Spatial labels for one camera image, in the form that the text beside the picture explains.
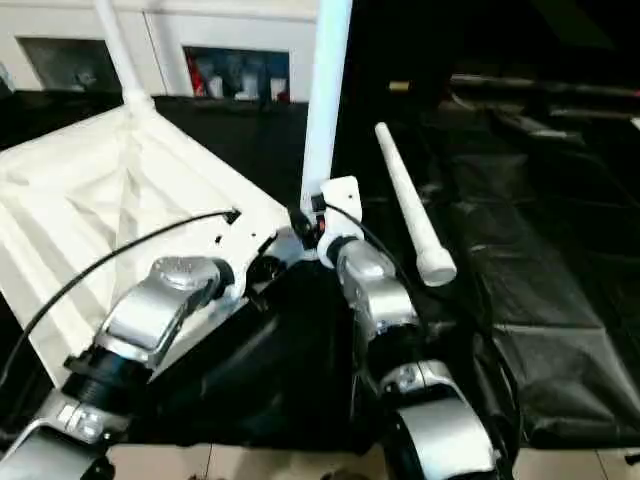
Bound white plastic table leg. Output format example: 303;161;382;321
93;0;157;120
374;121;458;288
298;0;355;217

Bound white plastic table top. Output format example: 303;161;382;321
0;102;322;392

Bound red object behind glass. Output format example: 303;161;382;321
191;58;207;97

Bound black mat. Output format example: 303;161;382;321
0;87;640;451

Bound white cabinet with glass doors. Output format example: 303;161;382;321
0;0;317;105

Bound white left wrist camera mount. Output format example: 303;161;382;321
213;208;280;302

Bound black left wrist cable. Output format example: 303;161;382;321
0;208;242;387

